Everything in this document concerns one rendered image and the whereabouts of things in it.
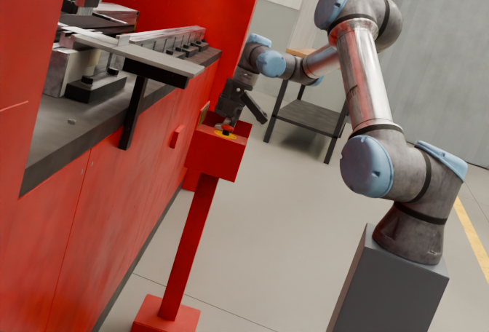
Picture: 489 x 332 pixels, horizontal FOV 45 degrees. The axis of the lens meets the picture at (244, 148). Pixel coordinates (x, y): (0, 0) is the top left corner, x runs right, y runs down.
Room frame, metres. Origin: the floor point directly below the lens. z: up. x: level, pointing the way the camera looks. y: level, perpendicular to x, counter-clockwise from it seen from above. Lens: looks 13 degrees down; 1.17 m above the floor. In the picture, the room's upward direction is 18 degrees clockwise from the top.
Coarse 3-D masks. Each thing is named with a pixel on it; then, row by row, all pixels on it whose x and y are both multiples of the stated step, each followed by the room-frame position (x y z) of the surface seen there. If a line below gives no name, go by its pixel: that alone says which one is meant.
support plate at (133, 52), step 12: (84, 36) 1.27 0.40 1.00; (108, 36) 1.40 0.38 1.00; (108, 48) 1.23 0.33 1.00; (120, 48) 1.27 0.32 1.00; (132, 48) 1.33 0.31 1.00; (144, 48) 1.40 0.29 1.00; (144, 60) 1.23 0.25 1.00; (156, 60) 1.25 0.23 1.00; (168, 60) 1.31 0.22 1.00; (180, 60) 1.38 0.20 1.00; (180, 72) 1.23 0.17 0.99; (192, 72) 1.25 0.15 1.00
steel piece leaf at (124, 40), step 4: (76, 32) 1.29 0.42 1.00; (80, 32) 1.31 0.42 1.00; (84, 32) 1.33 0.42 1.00; (88, 32) 1.35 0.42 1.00; (92, 32) 1.37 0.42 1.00; (88, 36) 1.29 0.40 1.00; (92, 36) 1.30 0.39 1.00; (96, 36) 1.32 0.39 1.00; (100, 36) 1.34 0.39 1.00; (104, 36) 1.36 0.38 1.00; (120, 36) 1.29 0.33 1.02; (124, 36) 1.33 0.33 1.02; (128, 36) 1.36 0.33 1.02; (100, 40) 1.29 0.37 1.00; (104, 40) 1.30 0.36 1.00; (108, 40) 1.32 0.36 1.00; (112, 40) 1.34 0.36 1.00; (116, 40) 1.37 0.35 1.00; (120, 40) 1.30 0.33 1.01; (124, 40) 1.33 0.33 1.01; (128, 40) 1.37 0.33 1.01; (116, 44) 1.29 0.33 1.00; (120, 44) 1.31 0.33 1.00; (124, 44) 1.34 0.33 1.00
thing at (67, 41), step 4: (64, 32) 1.25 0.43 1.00; (68, 32) 1.27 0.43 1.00; (72, 32) 1.29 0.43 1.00; (96, 32) 1.41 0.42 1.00; (100, 32) 1.44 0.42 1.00; (60, 36) 1.25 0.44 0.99; (64, 36) 1.25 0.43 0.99; (68, 36) 1.26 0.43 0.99; (72, 36) 1.25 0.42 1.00; (60, 40) 1.25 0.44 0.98; (64, 40) 1.25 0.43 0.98; (68, 40) 1.25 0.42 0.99; (72, 40) 1.25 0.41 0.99; (60, 44) 1.25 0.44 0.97; (64, 44) 1.25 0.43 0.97; (68, 44) 1.25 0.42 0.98; (72, 44) 1.25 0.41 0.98; (68, 48) 1.25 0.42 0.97
